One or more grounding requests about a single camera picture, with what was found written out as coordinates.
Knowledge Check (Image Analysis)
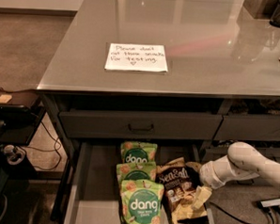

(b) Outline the back green dang chip bag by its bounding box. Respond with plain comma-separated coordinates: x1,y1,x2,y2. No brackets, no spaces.
120,140,157,163

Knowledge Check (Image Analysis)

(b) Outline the silver power strip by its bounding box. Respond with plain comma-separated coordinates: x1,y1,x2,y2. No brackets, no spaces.
257,198,280,208

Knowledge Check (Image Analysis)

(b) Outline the dark box on counter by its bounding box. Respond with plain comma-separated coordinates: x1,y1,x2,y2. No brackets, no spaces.
243,0,277,20

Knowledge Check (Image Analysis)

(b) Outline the front green dang chip bag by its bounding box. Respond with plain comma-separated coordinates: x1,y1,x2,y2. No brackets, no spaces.
120,179,164,224

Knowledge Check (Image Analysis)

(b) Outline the bottom right drawer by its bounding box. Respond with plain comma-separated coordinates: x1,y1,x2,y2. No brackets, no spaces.
219,171,280,189

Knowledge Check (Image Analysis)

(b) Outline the open middle drawer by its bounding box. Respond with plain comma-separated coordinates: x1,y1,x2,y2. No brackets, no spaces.
64,139,215,224

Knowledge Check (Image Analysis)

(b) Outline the middle right drawer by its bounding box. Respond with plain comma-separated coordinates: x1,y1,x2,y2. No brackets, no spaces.
200,141,280,164

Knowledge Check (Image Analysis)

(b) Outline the brown sea salt chip bag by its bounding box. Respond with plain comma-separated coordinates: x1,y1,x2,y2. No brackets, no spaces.
155,157,207,224

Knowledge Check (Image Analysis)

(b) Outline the black side cart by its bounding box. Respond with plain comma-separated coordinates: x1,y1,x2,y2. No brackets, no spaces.
0,88,46,146

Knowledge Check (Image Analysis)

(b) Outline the middle green dang chip bag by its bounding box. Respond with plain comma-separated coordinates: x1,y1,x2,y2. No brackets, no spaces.
117,162,157,184

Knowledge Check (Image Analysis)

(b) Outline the green dang chip bag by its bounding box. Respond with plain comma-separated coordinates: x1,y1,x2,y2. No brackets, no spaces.
120,140,157,163
120,179,164,224
117,162,157,184

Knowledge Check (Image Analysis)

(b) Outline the thin black wire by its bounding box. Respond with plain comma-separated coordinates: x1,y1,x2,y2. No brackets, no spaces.
18,111,66,173

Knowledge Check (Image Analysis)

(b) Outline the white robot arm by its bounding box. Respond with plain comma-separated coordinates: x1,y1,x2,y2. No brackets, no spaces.
191,141,280,210

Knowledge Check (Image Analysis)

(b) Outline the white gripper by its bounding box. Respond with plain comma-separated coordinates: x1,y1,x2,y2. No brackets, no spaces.
186,161,225,210

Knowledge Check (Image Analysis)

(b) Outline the top left drawer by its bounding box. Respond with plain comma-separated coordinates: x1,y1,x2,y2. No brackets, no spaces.
59,109,222,140

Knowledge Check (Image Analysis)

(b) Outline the top right drawer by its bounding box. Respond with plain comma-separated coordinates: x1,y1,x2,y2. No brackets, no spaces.
215,99,280,142

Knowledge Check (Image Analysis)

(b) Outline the black power cable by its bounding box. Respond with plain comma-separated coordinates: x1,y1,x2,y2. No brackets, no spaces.
209,201,280,224

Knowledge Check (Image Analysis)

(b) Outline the white handwritten paper note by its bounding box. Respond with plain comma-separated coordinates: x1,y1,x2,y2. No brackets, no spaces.
104,43,168,72

